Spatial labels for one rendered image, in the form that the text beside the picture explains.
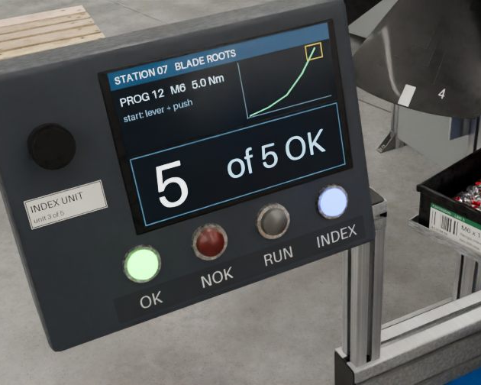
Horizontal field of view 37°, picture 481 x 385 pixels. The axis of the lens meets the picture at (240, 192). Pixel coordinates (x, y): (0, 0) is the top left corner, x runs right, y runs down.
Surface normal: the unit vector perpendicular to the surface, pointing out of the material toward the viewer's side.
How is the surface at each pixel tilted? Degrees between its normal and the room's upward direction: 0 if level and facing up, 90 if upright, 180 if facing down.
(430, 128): 90
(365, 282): 90
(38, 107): 75
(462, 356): 90
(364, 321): 90
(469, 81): 44
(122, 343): 0
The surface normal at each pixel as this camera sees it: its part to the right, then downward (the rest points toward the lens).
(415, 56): -0.29, -0.15
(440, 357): 0.42, 0.45
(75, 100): 0.39, 0.22
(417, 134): -0.90, 0.28
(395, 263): -0.07, -0.85
